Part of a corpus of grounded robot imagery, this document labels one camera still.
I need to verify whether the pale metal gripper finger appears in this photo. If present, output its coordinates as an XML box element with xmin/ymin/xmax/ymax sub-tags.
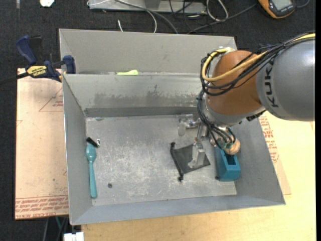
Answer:
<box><xmin>177</xmin><ymin>114</ymin><xmax>201</xmax><ymax>137</ymax></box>
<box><xmin>188</xmin><ymin>139</ymin><xmax>207</xmax><ymax>168</ymax></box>

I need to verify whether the small black clip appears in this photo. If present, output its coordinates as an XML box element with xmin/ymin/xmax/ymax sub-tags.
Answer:
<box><xmin>86</xmin><ymin>137</ymin><xmax>101</xmax><ymax>148</ymax></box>

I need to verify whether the tan ball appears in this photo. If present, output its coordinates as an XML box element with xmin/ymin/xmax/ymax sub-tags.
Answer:
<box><xmin>223</xmin><ymin>138</ymin><xmax>241</xmax><ymax>156</ymax></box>

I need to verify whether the brown cardboard board, red print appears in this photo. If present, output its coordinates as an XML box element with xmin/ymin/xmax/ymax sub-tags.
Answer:
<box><xmin>14</xmin><ymin>68</ymin><xmax>292</xmax><ymax>220</ymax></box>

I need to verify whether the teal blue box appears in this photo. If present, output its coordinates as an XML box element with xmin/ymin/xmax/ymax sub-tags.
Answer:
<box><xmin>214</xmin><ymin>147</ymin><xmax>241</xmax><ymax>182</ymax></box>

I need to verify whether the yellow-green flat thing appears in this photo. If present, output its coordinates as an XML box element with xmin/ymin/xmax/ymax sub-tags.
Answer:
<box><xmin>116</xmin><ymin>69</ymin><xmax>139</xmax><ymax>76</ymax></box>

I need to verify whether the grey metal bin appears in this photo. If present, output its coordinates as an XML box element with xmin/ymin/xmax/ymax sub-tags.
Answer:
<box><xmin>59</xmin><ymin>28</ymin><xmax>286</xmax><ymax>226</ymax></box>

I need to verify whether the teal plastic spoon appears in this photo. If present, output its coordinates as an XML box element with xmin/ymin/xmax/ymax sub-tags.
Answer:
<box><xmin>85</xmin><ymin>144</ymin><xmax>98</xmax><ymax>199</ymax></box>

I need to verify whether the black cloth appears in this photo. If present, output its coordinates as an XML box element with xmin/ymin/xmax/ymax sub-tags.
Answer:
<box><xmin>170</xmin><ymin>142</ymin><xmax>211</xmax><ymax>182</ymax></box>

